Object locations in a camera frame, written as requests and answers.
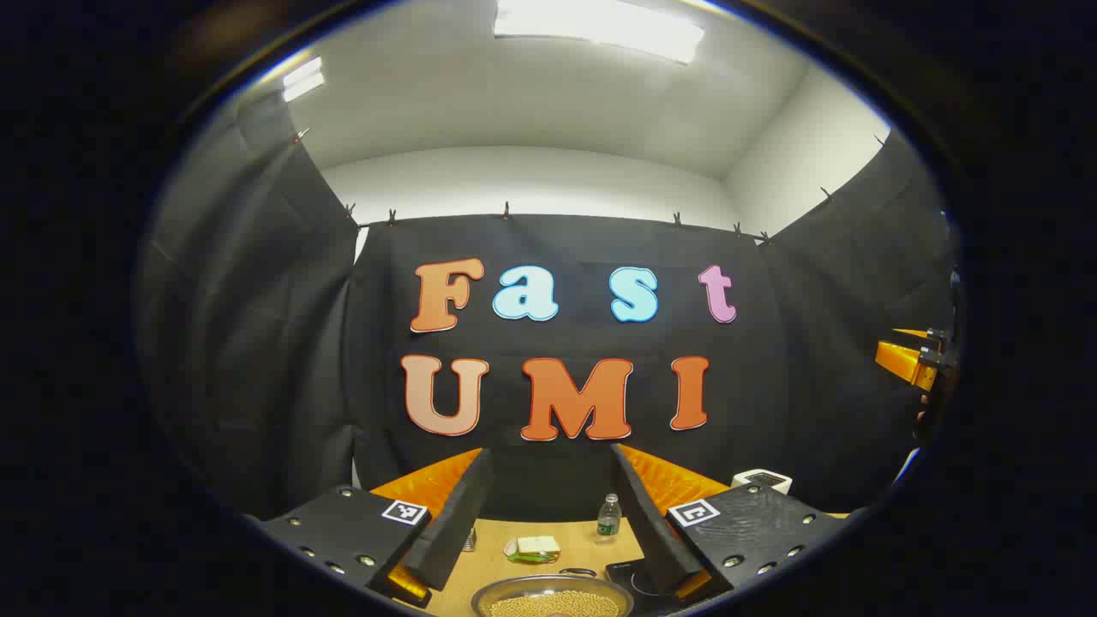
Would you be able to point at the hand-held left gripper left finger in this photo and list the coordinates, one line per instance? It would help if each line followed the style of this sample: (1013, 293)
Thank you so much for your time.
(463, 514)

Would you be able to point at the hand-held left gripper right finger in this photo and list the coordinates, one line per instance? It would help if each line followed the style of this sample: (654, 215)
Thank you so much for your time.
(647, 523)

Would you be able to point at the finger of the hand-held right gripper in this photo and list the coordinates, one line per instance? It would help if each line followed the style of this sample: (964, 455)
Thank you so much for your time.
(926, 335)
(904, 362)

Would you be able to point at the black induction cooktop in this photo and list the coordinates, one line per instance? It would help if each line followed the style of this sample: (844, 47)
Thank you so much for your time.
(630, 576)

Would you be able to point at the pile of yellow soybeans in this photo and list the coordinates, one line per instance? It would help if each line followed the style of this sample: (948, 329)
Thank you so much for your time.
(557, 605)

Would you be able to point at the clear plastic water bottle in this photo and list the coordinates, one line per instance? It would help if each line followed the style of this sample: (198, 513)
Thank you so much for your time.
(608, 523)

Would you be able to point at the small white plate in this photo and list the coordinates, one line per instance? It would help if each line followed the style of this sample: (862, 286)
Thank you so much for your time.
(511, 553)

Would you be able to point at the white toaster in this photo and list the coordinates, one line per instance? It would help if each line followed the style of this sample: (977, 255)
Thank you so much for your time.
(763, 478)

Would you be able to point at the black backdrop cloth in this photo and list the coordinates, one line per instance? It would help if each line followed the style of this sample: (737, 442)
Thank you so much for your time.
(566, 248)

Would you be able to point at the row of black cloth clips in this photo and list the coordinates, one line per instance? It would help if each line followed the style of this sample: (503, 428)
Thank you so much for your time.
(506, 211)

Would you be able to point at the large ceiling light panel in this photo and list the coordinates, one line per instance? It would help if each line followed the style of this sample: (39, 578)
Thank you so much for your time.
(600, 30)

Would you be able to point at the small ceiling light panel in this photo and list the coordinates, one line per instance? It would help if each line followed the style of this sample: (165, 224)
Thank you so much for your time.
(303, 79)

